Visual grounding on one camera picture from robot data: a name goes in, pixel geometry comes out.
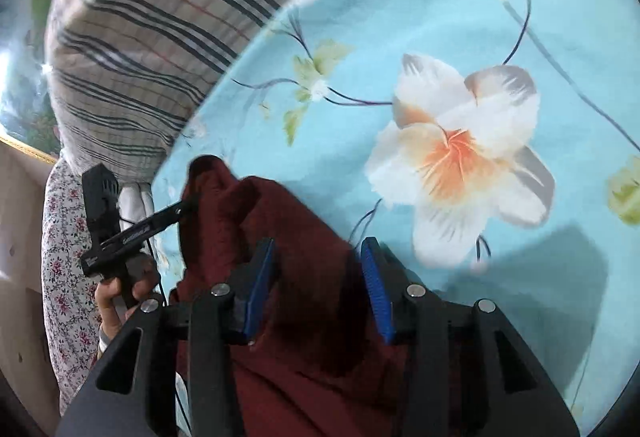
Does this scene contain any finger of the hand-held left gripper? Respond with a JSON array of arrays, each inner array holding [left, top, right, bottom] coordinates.
[[145, 198, 199, 230]]

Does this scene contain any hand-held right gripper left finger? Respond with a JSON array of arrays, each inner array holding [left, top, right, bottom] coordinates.
[[55, 237, 278, 437]]

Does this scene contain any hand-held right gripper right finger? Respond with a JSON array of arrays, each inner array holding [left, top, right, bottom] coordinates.
[[360, 237, 581, 437]]

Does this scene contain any dark red towel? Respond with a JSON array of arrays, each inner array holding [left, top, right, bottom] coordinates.
[[170, 154, 481, 437]]

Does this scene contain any person's left forearm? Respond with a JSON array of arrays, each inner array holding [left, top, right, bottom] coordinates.
[[97, 323, 115, 360]]

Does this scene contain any person's left hand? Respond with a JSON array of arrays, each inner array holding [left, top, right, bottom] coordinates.
[[95, 256, 162, 343]]

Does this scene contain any white cloth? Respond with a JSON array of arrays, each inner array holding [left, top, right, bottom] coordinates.
[[117, 182, 171, 268]]

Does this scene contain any white red-flowered blanket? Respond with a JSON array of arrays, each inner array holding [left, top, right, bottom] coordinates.
[[41, 160, 103, 418]]

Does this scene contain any gold-framed landscape picture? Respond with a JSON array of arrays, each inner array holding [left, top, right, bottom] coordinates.
[[0, 0, 61, 165]]

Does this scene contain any plaid striped pillow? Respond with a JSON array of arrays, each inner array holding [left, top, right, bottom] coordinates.
[[44, 0, 406, 183]]

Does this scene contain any light blue floral bedsheet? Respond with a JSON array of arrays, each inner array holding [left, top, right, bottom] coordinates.
[[150, 0, 640, 437]]

